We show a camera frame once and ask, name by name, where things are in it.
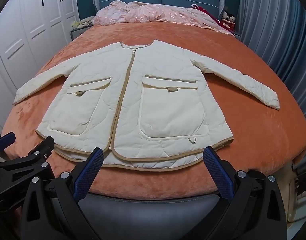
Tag plush dolls on nightstand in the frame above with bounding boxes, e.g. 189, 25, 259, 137
221, 9, 236, 30

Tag white wardrobe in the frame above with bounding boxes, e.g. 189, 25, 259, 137
0, 0, 79, 132

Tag grey-blue curtain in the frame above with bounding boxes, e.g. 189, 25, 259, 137
237, 0, 306, 115

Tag dark nightstand with clutter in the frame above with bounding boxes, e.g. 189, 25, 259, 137
70, 16, 94, 41

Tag dark leather bed footboard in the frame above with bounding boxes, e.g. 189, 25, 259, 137
78, 194, 243, 239

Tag cream quilted jacket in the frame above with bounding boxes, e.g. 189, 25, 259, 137
14, 40, 280, 171

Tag pink floral blanket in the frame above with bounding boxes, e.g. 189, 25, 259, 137
92, 0, 233, 36

